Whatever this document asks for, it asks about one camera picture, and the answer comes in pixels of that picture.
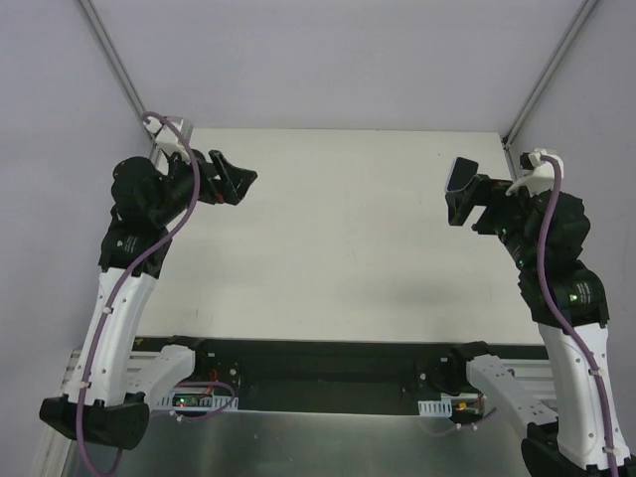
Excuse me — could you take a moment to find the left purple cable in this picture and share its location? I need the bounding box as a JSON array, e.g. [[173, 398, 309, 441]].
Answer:
[[75, 112, 203, 474]]

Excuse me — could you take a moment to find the aluminium rail extrusion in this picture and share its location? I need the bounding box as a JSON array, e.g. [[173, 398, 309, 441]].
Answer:
[[64, 337, 562, 413]]

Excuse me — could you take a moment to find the left white cable duct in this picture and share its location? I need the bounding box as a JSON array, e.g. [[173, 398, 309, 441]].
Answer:
[[154, 392, 239, 412]]

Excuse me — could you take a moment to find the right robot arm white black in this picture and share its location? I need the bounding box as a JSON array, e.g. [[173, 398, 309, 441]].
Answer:
[[442, 172, 635, 476]]

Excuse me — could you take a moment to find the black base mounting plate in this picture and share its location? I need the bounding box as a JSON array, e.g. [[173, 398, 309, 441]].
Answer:
[[193, 339, 451, 415]]

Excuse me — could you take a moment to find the right white cable duct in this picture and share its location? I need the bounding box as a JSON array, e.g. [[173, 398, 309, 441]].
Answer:
[[417, 397, 453, 418]]

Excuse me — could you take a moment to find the white cable duct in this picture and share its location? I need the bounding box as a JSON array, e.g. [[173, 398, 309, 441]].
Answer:
[[154, 392, 239, 412], [417, 397, 453, 418]]

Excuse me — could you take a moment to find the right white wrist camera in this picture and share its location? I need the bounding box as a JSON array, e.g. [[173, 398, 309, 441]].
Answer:
[[505, 148, 564, 197]]

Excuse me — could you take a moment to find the left aluminium frame post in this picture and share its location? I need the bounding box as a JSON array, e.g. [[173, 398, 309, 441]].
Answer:
[[77, 0, 165, 165]]

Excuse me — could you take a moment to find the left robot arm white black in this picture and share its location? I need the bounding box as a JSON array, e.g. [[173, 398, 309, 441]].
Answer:
[[40, 150, 257, 450]]

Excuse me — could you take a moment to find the aluminium frame post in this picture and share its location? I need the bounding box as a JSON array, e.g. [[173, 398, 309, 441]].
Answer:
[[77, 0, 165, 165], [502, 0, 602, 152]]

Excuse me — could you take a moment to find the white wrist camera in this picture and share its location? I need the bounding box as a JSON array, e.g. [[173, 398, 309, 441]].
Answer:
[[143, 116, 194, 158], [505, 148, 564, 197]]

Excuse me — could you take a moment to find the right aluminium frame post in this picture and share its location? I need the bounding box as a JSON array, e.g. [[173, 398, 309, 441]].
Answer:
[[502, 0, 602, 152]]

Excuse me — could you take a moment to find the phone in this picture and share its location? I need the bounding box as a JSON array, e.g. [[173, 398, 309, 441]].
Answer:
[[445, 157, 479, 193]]

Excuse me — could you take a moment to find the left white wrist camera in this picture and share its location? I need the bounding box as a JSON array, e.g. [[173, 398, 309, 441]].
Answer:
[[143, 116, 194, 158]]

